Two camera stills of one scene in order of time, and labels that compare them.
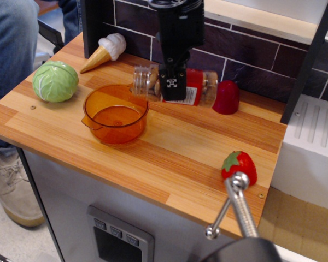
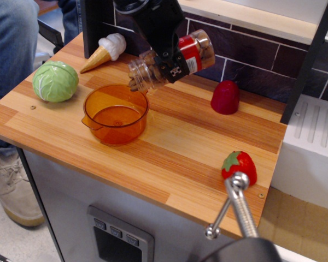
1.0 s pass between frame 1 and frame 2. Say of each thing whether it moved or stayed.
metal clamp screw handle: stayed
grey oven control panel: stayed
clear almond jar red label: moved
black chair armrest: stayed
